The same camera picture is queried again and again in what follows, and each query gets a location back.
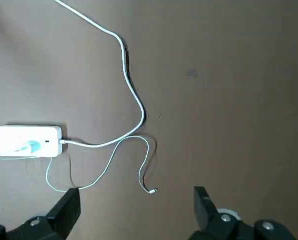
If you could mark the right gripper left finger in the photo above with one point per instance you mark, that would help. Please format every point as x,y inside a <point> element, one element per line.
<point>64,212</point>

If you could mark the light blue phone charger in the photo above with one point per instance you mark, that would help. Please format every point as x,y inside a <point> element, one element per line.
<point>34,146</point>

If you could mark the white power strip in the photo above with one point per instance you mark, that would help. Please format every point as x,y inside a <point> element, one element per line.
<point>19,135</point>

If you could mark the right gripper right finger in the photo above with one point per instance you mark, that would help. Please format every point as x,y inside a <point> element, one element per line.
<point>203,210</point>

